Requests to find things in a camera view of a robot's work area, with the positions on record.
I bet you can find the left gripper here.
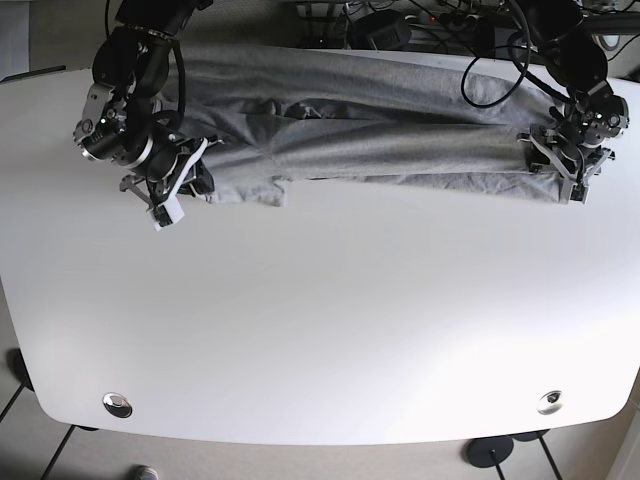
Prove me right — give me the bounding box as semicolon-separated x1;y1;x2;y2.
519;80;629;193

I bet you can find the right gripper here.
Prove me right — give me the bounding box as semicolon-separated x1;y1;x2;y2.
73;82;219;208

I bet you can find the grey printed T-shirt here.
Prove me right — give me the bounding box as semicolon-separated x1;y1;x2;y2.
158;44;562;207

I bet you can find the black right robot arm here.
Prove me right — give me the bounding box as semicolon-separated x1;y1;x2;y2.
73;1;219;227

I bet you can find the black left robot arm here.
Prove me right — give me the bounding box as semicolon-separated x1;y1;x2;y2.
503;1;639;203

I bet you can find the left silver table grommet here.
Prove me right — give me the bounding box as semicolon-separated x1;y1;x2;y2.
102;392;133;419

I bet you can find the silver table grommet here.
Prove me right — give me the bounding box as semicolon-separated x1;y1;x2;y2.
536;390;564;416
102;392;133;419

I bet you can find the right silver table grommet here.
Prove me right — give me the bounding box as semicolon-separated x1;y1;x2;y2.
536;390;564;416

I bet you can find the left grey shoe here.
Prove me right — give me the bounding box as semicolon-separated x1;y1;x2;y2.
130;465;159;480

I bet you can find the black round stand base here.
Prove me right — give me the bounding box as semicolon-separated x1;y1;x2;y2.
464;436;514;469

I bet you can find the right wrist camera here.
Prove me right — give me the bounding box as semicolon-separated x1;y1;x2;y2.
147;198;185;231

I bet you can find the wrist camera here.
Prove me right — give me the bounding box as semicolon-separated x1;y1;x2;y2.
569;183;589;204
147;198;185;231

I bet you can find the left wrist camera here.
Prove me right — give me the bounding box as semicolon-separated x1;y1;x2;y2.
569;183;589;204

